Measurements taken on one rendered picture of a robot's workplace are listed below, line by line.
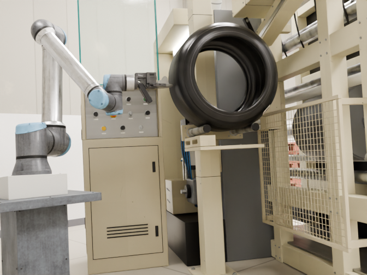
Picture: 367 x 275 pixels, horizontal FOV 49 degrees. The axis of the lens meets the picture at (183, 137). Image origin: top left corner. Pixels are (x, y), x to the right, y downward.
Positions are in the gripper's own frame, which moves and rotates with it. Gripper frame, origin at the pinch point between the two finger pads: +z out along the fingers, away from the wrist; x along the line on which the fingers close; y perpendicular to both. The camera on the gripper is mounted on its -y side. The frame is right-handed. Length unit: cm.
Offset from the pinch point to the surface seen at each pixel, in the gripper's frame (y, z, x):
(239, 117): -19.0, 34.2, -12.4
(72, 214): -103, -66, 275
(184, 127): -21.4, 12.6, 25.8
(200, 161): -42, 23, 29
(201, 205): -71, 23, 30
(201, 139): -30.0, 13.4, -8.8
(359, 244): -81, 71, -57
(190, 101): -9.6, 7.8, -10.5
